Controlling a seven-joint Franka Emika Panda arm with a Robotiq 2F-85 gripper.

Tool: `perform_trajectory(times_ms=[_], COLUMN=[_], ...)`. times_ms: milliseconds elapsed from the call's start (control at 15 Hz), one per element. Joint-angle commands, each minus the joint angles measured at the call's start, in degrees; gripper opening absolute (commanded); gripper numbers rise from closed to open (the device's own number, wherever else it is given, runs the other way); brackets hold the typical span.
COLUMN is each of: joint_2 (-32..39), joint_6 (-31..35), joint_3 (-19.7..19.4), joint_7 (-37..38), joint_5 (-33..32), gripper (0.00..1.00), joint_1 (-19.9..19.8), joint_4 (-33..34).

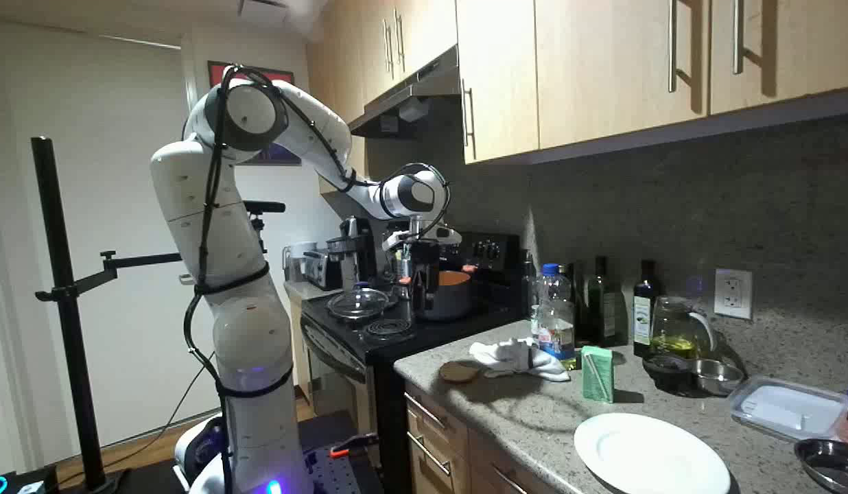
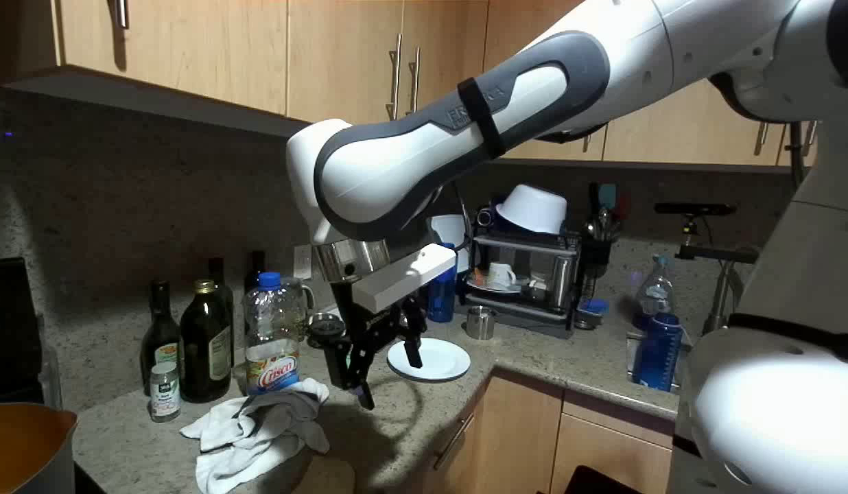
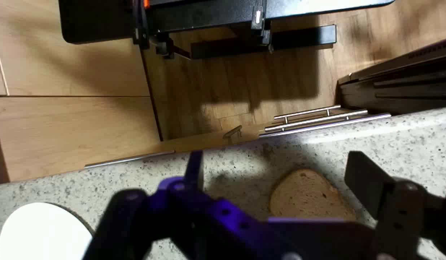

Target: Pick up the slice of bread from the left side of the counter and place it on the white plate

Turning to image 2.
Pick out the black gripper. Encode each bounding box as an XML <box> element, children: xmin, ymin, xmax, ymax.
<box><xmin>324</xmin><ymin>278</ymin><xmax>427</xmax><ymax>412</ymax></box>

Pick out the white round plate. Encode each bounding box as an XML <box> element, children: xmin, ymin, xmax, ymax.
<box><xmin>383</xmin><ymin>334</ymin><xmax>474</xmax><ymax>385</ymax></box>

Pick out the clear glass jar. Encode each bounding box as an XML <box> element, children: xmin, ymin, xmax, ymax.
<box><xmin>460</xmin><ymin>301</ymin><xmax>500</xmax><ymax>343</ymax></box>

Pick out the clear plastic bottle blue cap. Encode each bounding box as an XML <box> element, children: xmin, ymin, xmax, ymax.
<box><xmin>242</xmin><ymin>269</ymin><xmax>303</xmax><ymax>394</ymax></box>

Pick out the white mug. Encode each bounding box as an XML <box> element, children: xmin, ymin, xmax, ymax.
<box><xmin>486</xmin><ymin>261</ymin><xmax>520</xmax><ymax>295</ymax></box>

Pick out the white jug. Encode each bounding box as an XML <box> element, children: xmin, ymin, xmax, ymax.
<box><xmin>427</xmin><ymin>212</ymin><xmax>471</xmax><ymax>275</ymax></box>

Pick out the dark bottle white label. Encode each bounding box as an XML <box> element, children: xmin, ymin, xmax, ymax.
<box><xmin>242</xmin><ymin>249</ymin><xmax>268</xmax><ymax>295</ymax></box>

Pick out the white crumpled cloth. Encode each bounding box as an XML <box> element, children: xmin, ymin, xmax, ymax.
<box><xmin>179</xmin><ymin>376</ymin><xmax>334</xmax><ymax>494</ymax></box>

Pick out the black dish rack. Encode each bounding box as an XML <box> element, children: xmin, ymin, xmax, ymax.
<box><xmin>460</xmin><ymin>228</ymin><xmax>583</xmax><ymax>341</ymax></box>

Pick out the large dark olive oil bottle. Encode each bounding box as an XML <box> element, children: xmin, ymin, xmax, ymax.
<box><xmin>176</xmin><ymin>278</ymin><xmax>236</xmax><ymax>407</ymax></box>

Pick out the slim dark glass bottle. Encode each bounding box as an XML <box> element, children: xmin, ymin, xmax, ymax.
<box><xmin>202</xmin><ymin>254</ymin><xmax>236</xmax><ymax>295</ymax></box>

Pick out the small blue lidded bowl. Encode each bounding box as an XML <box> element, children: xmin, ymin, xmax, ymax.
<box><xmin>571</xmin><ymin>295</ymin><xmax>612</xmax><ymax>334</ymax></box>

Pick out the white upturned bowl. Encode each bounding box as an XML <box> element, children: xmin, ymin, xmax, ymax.
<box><xmin>491</xmin><ymin>180</ymin><xmax>571</xmax><ymax>238</ymax></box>

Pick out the small spice jar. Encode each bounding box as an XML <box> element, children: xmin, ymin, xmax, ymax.
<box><xmin>148</xmin><ymin>357</ymin><xmax>183</xmax><ymax>422</ymax></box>

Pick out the dark labelled wine bottle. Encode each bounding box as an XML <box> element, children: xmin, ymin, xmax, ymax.
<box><xmin>139</xmin><ymin>279</ymin><xmax>183</xmax><ymax>397</ymax></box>

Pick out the blue dish soap bottle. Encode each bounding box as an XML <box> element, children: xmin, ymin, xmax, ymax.
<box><xmin>627</xmin><ymin>309</ymin><xmax>686</xmax><ymax>394</ymax></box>

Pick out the clear spray bottle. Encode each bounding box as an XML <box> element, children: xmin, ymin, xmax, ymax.
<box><xmin>637</xmin><ymin>253</ymin><xmax>678</xmax><ymax>317</ymax></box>

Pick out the dark kitchen faucet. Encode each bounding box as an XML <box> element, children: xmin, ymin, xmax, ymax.
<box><xmin>653</xmin><ymin>201</ymin><xmax>762</xmax><ymax>338</ymax></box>

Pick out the wooden upper cabinet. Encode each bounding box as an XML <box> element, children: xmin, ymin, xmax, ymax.
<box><xmin>50</xmin><ymin>0</ymin><xmax>819</xmax><ymax>173</ymax></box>

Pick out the orange cooking pot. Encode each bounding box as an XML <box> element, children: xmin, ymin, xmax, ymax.
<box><xmin>0</xmin><ymin>401</ymin><xmax>80</xmax><ymax>494</ymax></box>

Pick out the black kitchen stove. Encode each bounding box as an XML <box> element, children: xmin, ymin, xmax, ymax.
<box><xmin>0</xmin><ymin>254</ymin><xmax>47</xmax><ymax>407</ymax></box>

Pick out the grey wrist camera bar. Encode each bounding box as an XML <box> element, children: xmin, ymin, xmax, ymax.
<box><xmin>352</xmin><ymin>241</ymin><xmax>459</xmax><ymax>316</ymax></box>

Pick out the glass pitcher with handle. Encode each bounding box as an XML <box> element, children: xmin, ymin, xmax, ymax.
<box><xmin>279</xmin><ymin>278</ymin><xmax>314</xmax><ymax>343</ymax></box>

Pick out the white wall outlet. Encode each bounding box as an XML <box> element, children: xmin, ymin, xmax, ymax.
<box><xmin>290</xmin><ymin>241</ymin><xmax>314</xmax><ymax>283</ymax></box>

